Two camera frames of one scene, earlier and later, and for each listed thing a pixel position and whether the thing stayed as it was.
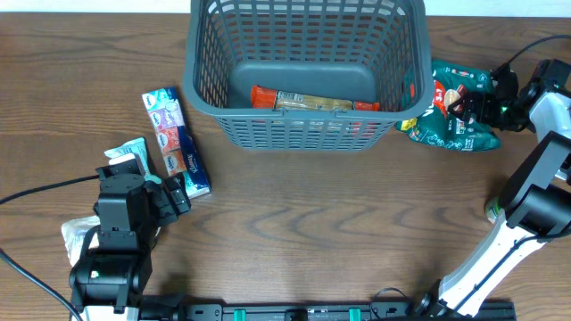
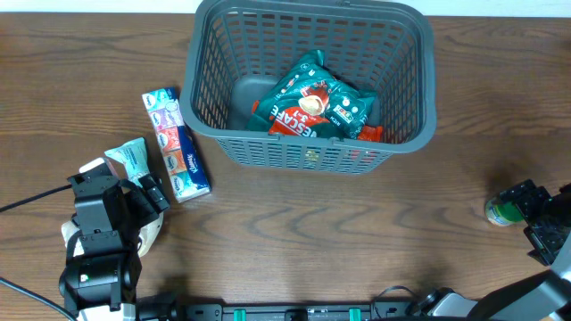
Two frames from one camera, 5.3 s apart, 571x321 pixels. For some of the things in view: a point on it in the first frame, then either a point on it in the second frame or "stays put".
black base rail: x=341 y=311 stays put
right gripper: x=475 y=107 -> x=523 y=201
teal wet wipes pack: x=139 y=148 stays put
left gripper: x=170 y=209 -> x=149 y=207
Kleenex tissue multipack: x=177 y=150 stays put
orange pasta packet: x=265 y=97 -> x=369 y=134
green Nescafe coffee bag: x=444 y=128 -> x=309 y=100
